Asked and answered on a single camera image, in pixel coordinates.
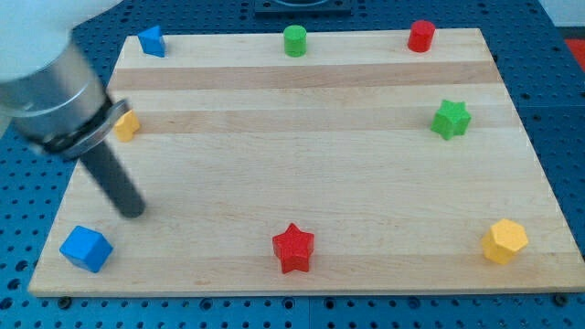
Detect yellow heart block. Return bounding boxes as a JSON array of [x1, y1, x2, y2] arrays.
[[113, 110, 141, 143]]

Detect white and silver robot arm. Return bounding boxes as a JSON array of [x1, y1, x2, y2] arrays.
[[1, 0, 129, 158]]

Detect blue cube block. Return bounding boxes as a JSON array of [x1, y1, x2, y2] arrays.
[[59, 226, 113, 273]]

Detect wooden board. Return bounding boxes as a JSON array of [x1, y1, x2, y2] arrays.
[[28, 28, 584, 298]]

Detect red star block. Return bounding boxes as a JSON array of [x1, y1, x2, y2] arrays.
[[272, 223, 314, 273]]

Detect green cylinder block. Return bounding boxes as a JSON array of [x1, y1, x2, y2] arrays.
[[282, 25, 307, 58]]

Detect green star block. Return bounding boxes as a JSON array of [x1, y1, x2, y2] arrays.
[[431, 100, 472, 140]]

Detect red cylinder block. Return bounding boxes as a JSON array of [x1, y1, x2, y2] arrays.
[[407, 20, 436, 53]]

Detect blue triangle block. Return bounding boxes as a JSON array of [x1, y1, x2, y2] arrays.
[[137, 26, 165, 58]]

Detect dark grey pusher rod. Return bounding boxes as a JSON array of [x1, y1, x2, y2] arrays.
[[80, 142, 145, 218]]

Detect yellow hexagon block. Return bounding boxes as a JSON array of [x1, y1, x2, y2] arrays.
[[481, 218, 529, 265]]

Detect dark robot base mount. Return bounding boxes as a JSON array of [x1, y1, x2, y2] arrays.
[[253, 0, 354, 15]]

